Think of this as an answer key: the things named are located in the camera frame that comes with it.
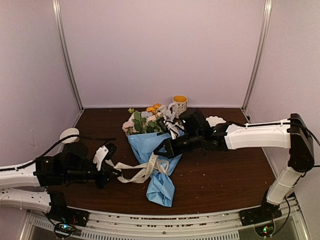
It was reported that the small patterned cup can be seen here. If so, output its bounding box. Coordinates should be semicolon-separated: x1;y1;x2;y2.
59;128;80;144

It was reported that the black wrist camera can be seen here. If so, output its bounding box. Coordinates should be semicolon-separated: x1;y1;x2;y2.
60;142;117;171
156;108;212;141

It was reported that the white flower stem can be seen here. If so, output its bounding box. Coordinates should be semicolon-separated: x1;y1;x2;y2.
145;115;164;133

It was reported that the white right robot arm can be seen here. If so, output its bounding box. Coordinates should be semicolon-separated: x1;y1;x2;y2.
153;109;316;221

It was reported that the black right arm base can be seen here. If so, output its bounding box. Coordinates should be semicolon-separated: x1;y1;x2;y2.
239;199;282;226

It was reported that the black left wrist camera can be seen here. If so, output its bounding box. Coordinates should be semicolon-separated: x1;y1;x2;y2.
60;142;117;171

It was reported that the left aluminium frame post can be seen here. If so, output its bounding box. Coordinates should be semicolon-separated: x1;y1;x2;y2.
52;0;84;111

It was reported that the blue wrapping paper sheet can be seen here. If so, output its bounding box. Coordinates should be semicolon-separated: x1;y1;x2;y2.
127;132;182;208

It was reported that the white scalloped bowl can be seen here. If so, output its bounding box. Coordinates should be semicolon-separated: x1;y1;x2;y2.
205;115;227;128

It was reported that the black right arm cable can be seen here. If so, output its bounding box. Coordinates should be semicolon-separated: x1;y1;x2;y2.
289;119;320;168

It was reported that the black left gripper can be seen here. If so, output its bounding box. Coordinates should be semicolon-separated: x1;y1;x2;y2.
63;161;122;190

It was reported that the left circuit board with LEDs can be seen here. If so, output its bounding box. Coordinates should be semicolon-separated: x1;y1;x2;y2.
53;222;77;238

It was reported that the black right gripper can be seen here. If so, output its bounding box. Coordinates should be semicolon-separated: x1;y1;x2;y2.
153;131;203;160

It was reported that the cream printed ribbon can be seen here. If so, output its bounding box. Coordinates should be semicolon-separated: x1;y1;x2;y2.
113;153;170;184

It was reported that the aluminium front rail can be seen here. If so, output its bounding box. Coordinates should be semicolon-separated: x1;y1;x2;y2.
24;196;303;240

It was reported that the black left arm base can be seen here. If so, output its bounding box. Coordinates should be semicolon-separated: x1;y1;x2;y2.
46;191;90;227

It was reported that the aluminium frame post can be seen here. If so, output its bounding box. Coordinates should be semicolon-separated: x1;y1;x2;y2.
52;0;84;111
241;0;273;115

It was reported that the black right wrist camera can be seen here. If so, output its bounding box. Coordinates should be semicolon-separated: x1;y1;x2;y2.
156;108;212;141

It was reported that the right aluminium frame post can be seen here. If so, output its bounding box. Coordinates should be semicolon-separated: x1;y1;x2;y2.
241;0;273;115

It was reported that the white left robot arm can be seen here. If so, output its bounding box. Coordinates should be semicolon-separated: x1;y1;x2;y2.
0;142;180;222

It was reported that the circuit board with leds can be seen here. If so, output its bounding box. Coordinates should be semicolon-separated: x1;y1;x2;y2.
254;225;275;238
53;222;77;238

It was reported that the right circuit board with LEDs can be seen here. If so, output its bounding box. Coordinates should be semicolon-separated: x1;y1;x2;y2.
254;225;275;238

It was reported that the orange flower stem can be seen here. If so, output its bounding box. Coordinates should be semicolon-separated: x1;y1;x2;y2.
146;103;161;114

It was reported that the white mug yellow inside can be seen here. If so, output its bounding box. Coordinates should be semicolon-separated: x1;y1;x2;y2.
168;95;188;118

